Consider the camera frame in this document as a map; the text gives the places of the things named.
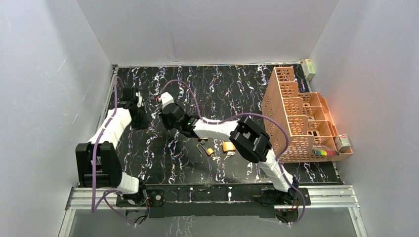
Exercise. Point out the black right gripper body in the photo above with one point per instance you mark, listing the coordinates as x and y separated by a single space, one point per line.
168 124

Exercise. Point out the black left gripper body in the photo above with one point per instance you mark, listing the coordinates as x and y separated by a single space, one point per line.
130 95

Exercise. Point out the small brass padlock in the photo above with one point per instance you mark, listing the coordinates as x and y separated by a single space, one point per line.
203 150

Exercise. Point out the medium brass padlock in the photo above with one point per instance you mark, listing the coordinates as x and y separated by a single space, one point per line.
202 141

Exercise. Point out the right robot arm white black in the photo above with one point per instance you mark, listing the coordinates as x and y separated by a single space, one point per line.
249 139

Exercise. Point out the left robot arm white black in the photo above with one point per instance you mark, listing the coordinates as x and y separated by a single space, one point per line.
97 160

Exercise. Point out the large brass padlock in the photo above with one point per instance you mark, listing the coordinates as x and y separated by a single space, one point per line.
223 146

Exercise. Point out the silver keys of large padlock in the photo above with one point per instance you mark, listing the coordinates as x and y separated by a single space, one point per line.
229 154

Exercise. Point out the pink perforated organizer rack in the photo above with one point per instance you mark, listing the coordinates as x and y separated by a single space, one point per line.
299 122

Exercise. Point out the white green small box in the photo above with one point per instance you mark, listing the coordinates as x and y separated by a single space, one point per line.
308 69

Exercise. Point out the coloured markers set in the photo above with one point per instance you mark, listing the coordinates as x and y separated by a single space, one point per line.
325 153

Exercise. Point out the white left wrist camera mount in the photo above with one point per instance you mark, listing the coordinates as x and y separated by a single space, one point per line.
131 98

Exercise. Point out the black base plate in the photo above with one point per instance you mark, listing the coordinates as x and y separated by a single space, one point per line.
218 200

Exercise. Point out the aluminium frame rail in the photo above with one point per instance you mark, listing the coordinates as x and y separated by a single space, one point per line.
322 196

